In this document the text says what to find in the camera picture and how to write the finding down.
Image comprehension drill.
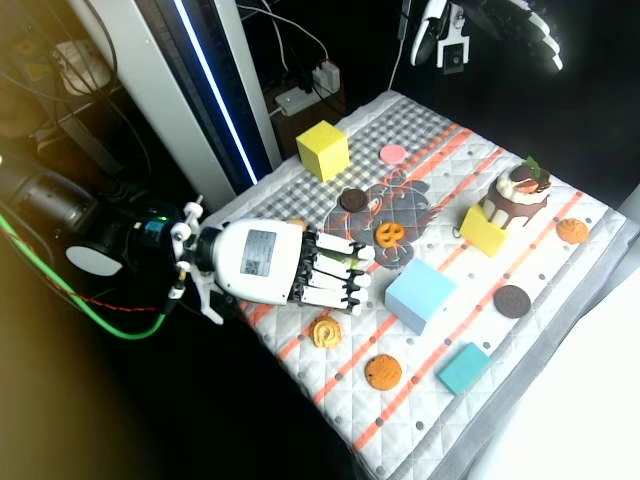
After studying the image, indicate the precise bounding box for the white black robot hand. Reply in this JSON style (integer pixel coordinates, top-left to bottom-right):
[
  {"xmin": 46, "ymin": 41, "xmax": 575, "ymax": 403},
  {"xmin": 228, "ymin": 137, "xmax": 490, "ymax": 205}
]
[
  {"xmin": 212, "ymin": 218, "xmax": 376, "ymax": 317},
  {"xmin": 409, "ymin": 0, "xmax": 565, "ymax": 72}
]

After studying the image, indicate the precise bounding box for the chocolate strawberry toy cake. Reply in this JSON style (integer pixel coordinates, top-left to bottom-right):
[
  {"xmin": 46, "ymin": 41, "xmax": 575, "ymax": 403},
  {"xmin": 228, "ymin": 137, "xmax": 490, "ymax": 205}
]
[{"xmin": 478, "ymin": 155, "xmax": 553, "ymax": 232}]

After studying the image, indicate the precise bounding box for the large yellow foam cube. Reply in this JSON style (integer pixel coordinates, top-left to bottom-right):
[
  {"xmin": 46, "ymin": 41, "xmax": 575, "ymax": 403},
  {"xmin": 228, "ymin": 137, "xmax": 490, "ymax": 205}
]
[{"xmin": 295, "ymin": 119, "xmax": 350, "ymax": 184}]

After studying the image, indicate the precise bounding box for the light blue foam cube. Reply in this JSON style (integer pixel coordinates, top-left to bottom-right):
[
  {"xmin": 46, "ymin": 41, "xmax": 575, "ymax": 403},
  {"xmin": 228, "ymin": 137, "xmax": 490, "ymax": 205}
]
[{"xmin": 384, "ymin": 258, "xmax": 458, "ymax": 336}]

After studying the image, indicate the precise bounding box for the small yellow foam cube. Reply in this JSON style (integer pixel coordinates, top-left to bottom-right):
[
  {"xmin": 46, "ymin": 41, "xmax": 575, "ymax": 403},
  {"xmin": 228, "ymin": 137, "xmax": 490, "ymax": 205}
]
[{"xmin": 458, "ymin": 203, "xmax": 509, "ymax": 258}]

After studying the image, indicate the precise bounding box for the yellow swirl butter cookie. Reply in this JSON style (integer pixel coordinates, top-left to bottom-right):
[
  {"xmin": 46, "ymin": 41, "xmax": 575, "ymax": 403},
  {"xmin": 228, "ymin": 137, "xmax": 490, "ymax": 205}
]
[{"xmin": 308, "ymin": 315, "xmax": 344, "ymax": 349}]

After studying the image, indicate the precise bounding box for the dark chocolate sandwich cookie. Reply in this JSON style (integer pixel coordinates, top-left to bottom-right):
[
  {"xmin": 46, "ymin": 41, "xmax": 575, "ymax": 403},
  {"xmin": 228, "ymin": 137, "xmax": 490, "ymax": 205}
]
[
  {"xmin": 339, "ymin": 188, "xmax": 370, "ymax": 213},
  {"xmin": 493, "ymin": 284, "xmax": 532, "ymax": 319}
]

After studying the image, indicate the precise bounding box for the orange pretzel cookie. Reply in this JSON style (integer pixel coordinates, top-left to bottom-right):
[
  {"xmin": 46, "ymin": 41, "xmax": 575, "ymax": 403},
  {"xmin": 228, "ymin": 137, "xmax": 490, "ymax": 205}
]
[{"xmin": 374, "ymin": 221, "xmax": 406, "ymax": 249}]

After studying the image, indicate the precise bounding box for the brown cardboard box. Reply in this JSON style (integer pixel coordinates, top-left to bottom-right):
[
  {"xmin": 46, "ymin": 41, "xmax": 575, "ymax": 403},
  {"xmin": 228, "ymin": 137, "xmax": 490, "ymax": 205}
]
[{"xmin": 262, "ymin": 84, "xmax": 347, "ymax": 159}]

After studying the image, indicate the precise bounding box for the white power strip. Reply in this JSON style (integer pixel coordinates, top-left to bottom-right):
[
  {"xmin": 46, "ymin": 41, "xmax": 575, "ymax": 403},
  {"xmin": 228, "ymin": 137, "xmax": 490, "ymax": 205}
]
[{"xmin": 274, "ymin": 85, "xmax": 324, "ymax": 118}]

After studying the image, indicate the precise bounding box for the brown chocolate chip cookie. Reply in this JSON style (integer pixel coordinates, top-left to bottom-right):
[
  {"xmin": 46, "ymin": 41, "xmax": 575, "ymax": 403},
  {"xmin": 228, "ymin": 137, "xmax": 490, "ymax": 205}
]
[{"xmin": 364, "ymin": 354, "xmax": 403, "ymax": 391}]

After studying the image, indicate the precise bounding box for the pink sandwich cookie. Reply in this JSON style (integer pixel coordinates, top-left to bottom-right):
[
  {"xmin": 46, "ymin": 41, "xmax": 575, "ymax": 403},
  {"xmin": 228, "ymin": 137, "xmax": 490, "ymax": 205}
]
[{"xmin": 378, "ymin": 143, "xmax": 407, "ymax": 165}]

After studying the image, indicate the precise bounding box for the white column with blue light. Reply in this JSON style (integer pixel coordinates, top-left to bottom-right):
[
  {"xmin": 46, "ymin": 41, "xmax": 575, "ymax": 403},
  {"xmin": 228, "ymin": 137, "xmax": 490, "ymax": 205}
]
[{"xmin": 67, "ymin": 0, "xmax": 284, "ymax": 201}]

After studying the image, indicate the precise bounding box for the white charger plug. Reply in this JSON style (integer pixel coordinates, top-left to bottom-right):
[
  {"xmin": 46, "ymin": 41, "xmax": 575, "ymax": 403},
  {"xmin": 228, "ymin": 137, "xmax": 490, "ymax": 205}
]
[{"xmin": 312, "ymin": 58, "xmax": 341, "ymax": 94}]

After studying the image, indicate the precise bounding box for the orange rosette cookie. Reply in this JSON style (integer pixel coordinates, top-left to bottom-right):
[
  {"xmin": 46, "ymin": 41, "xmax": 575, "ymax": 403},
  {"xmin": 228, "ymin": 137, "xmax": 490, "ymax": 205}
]
[{"xmin": 556, "ymin": 218, "xmax": 590, "ymax": 245}]

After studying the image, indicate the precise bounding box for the grey quilt with bear print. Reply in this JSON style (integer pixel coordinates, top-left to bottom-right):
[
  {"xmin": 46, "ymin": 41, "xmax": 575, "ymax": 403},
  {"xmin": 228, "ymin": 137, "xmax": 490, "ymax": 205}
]
[{"xmin": 202, "ymin": 89, "xmax": 631, "ymax": 480}]

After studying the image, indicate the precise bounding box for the teal flat block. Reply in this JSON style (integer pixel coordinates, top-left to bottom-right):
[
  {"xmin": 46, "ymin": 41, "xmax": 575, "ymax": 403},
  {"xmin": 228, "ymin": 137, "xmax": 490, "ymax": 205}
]
[{"xmin": 437, "ymin": 342, "xmax": 492, "ymax": 396}]

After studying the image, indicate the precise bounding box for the beige power strip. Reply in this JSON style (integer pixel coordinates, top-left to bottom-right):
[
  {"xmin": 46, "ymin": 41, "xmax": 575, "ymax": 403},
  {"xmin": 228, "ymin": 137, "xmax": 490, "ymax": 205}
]
[{"xmin": 53, "ymin": 39, "xmax": 114, "ymax": 96}]

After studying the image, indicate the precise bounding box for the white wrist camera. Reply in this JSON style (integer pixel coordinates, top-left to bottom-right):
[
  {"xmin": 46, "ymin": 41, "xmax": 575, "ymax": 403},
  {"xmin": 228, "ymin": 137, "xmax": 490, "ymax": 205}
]
[{"xmin": 436, "ymin": 4, "xmax": 472, "ymax": 76}]

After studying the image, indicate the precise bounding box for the green cable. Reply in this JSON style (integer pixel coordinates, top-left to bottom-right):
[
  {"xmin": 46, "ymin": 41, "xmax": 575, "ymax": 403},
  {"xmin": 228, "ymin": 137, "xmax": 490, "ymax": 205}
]
[{"xmin": 0, "ymin": 212, "xmax": 169, "ymax": 342}]

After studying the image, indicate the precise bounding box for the thin red wire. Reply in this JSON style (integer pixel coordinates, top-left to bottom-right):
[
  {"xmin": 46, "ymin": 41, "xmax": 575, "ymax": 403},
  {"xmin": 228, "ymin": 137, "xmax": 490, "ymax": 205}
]
[{"xmin": 74, "ymin": 292, "xmax": 159, "ymax": 314}]

